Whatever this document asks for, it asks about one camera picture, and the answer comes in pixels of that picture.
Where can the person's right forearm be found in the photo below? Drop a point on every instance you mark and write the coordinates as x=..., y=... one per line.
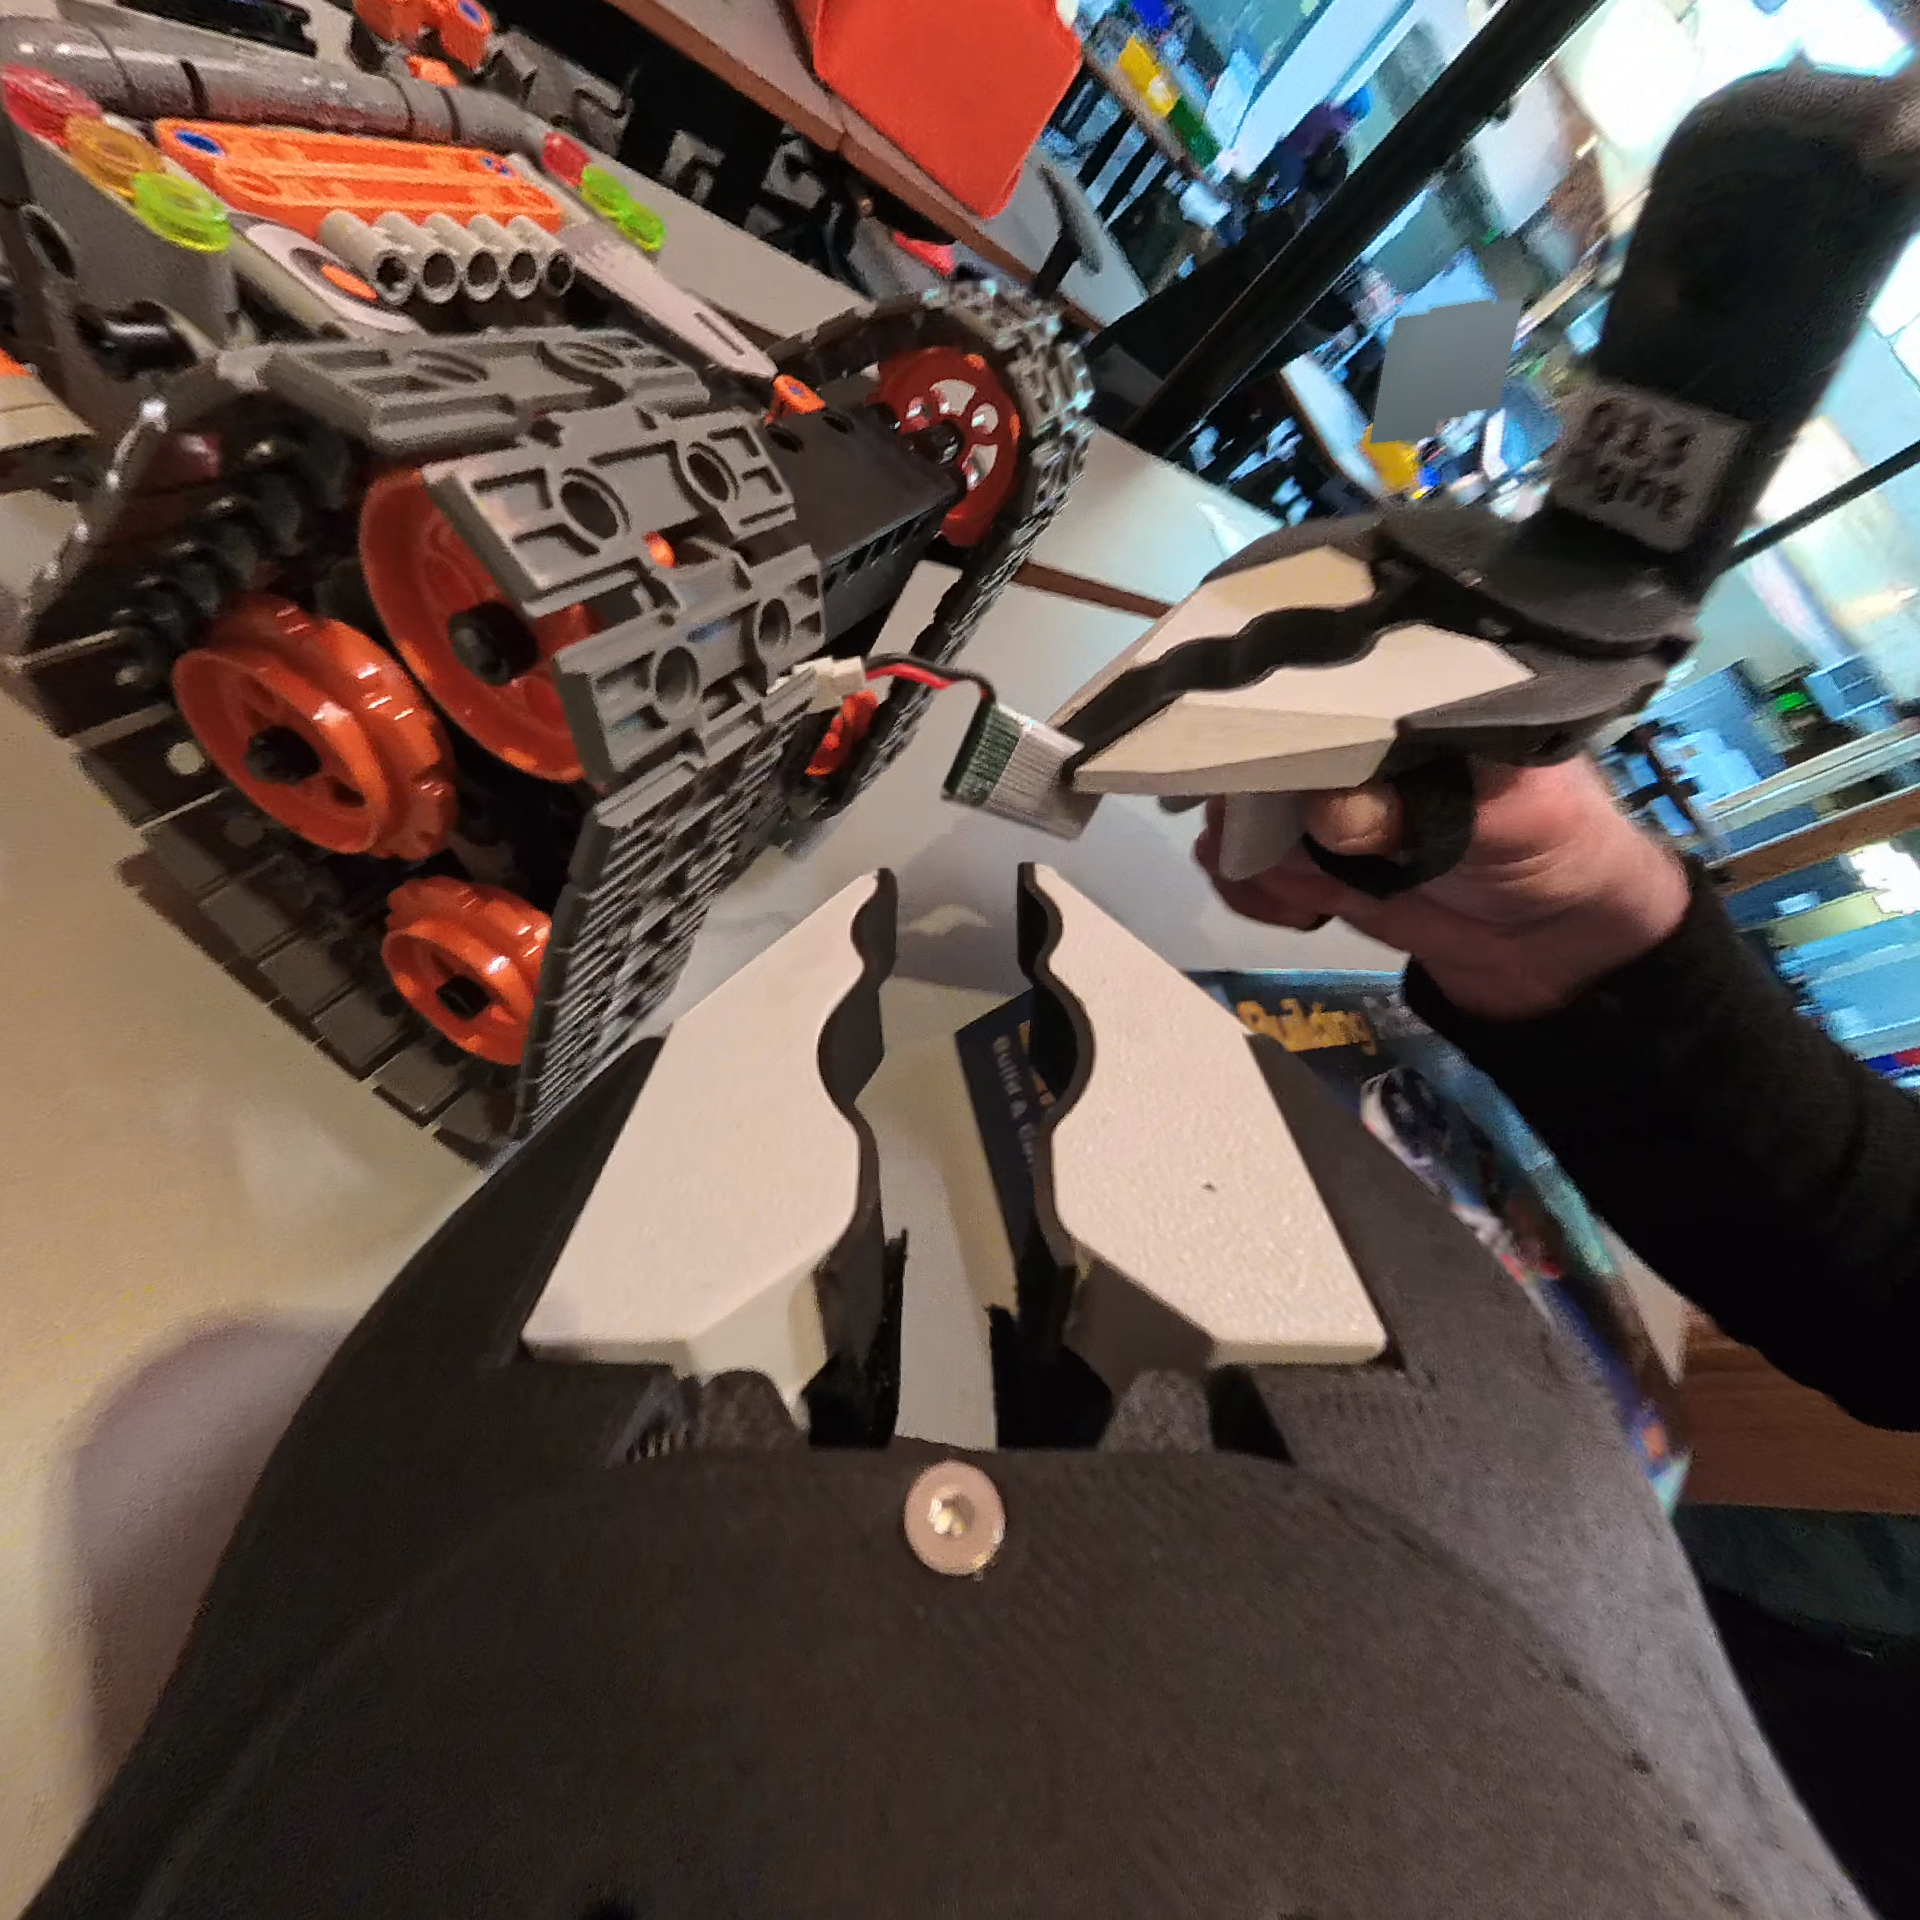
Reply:
x=1724, y=1110

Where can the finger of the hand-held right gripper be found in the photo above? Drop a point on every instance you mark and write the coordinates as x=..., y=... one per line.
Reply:
x=1262, y=585
x=1275, y=734

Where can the blue robot kit box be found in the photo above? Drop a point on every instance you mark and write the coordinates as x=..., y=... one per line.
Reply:
x=1439, y=1110

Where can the person's right hand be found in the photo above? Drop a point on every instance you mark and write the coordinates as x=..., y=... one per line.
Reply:
x=1543, y=884

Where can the black pole lamp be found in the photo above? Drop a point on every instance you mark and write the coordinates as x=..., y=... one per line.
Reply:
x=1352, y=223

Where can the orange plastic bin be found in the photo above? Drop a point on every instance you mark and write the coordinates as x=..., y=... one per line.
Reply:
x=930, y=92

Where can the white desk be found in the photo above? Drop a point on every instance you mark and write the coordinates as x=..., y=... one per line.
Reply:
x=194, y=1137

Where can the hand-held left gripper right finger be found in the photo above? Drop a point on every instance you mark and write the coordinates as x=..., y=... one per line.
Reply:
x=1200, y=1200

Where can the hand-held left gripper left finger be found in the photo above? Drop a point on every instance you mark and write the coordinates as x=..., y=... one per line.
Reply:
x=718, y=1200

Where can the person's black clothing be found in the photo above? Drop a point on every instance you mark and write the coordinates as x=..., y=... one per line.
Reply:
x=1832, y=1724

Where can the orange grey tracked brick robot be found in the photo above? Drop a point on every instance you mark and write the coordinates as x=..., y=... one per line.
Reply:
x=602, y=525

